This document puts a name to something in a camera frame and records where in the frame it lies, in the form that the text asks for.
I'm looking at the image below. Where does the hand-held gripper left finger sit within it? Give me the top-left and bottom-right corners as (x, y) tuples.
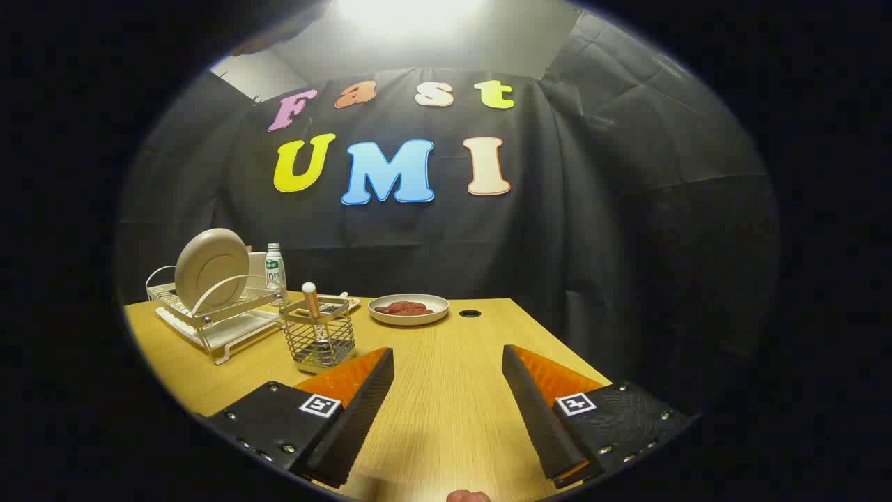
(199, 347), (395, 489)

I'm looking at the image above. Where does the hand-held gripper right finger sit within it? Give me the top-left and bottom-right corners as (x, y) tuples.
(502, 344), (698, 489)

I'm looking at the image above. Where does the metal wire basket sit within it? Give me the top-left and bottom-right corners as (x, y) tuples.
(279, 296), (356, 370)

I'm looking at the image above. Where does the spoon with red checked handle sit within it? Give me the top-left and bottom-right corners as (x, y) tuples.
(302, 282), (330, 346)

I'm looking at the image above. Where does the white wire dish rack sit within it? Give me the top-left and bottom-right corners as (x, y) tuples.
(145, 265), (290, 366)

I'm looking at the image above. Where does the beige round plate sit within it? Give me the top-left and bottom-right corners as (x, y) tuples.
(174, 228), (250, 314)

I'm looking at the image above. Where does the white plate with meat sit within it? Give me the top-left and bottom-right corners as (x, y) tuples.
(368, 294), (450, 326)

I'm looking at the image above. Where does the white divided tray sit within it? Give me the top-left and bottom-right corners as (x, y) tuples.
(296, 293), (361, 318)

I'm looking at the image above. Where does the white drip tray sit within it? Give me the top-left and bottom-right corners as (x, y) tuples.
(155, 307), (279, 351)

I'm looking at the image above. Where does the small white drink bottle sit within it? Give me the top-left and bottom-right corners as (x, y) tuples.
(265, 243), (288, 307)

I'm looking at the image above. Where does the black backdrop cloth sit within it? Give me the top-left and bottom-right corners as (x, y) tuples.
(115, 14), (781, 419)

